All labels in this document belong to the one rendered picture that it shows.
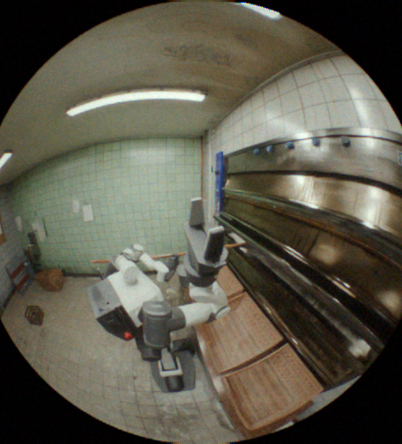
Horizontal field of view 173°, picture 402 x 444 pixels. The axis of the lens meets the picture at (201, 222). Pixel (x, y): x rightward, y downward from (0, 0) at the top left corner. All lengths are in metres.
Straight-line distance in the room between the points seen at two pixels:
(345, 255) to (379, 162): 0.42
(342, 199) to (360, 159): 0.20
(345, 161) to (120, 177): 2.48
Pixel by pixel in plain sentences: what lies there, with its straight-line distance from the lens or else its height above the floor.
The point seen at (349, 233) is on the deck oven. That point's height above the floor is 1.66.
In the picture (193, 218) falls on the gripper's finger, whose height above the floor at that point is 1.72.
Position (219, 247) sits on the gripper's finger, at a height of 1.70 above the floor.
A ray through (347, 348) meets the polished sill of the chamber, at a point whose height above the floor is 1.18.
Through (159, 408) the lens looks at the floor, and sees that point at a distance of 1.87.
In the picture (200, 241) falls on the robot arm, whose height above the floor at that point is 1.69.
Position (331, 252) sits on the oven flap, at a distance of 0.73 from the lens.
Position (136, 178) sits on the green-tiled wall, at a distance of 2.26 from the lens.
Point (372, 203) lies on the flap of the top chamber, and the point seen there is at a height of 1.80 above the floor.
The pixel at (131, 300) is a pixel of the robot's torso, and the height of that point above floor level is 1.40.
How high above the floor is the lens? 1.80
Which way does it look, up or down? 18 degrees down
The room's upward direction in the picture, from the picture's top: straight up
